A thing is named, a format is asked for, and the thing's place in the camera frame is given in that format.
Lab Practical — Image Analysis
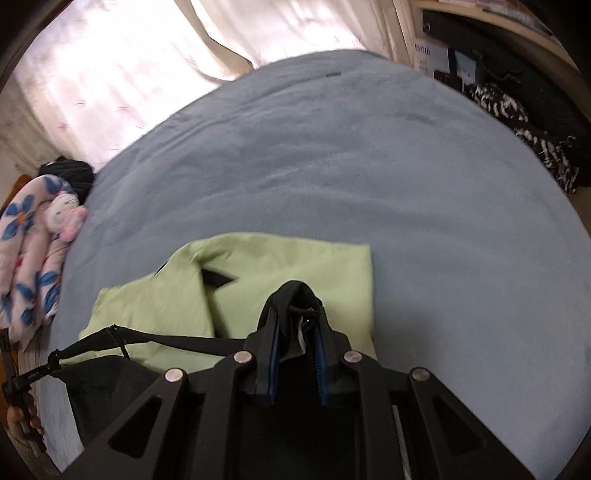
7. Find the blue-grey bed blanket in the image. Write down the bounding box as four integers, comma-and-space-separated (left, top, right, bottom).
34, 48, 591, 480

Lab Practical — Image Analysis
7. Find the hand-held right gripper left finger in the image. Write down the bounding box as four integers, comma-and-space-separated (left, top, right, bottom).
60, 307, 282, 480

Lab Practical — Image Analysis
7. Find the person's left hand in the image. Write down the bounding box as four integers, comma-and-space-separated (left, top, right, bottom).
6, 396, 45, 448

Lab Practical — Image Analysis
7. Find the pink and white cat plush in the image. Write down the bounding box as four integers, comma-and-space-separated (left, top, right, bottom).
44, 191, 88, 243

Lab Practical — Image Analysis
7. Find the black and white striped cloth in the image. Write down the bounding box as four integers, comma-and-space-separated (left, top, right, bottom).
471, 83, 580, 195

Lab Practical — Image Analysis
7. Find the white cardboard box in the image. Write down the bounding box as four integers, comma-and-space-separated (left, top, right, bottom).
413, 39, 455, 84

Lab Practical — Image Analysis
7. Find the white leaf print curtain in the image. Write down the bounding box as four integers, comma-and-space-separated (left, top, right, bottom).
14, 0, 252, 171
175, 0, 411, 72

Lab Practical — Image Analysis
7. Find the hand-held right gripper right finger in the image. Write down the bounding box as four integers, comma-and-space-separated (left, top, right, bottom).
314, 314, 536, 480

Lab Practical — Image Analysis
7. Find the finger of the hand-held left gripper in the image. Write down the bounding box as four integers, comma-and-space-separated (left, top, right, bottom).
11, 351, 63, 386

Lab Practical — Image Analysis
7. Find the dark knitted cloth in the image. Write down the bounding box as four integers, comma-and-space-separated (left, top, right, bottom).
39, 157, 95, 206

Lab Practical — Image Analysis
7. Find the floral print quilt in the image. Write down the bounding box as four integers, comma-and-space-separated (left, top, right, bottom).
0, 178, 77, 342

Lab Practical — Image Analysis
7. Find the green and black hooded jacket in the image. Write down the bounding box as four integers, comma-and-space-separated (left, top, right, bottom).
50, 231, 377, 450

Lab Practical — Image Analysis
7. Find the orange wooden headboard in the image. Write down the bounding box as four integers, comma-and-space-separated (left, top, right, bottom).
0, 174, 26, 217

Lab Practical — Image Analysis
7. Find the wooden desk shelf unit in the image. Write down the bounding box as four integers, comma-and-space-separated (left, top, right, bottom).
411, 0, 591, 121

